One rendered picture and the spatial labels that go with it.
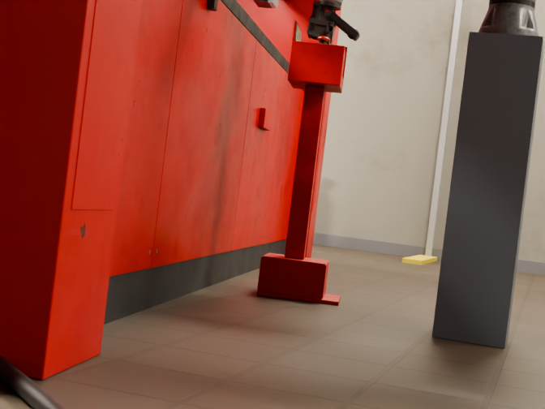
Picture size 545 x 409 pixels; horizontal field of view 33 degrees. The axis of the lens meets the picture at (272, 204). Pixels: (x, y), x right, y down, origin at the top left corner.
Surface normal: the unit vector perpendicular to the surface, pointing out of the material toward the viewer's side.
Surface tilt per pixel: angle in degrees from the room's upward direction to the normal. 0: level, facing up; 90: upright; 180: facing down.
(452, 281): 90
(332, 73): 90
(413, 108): 90
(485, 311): 90
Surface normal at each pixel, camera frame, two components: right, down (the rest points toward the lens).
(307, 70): -0.11, 0.00
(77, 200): 0.98, 0.12
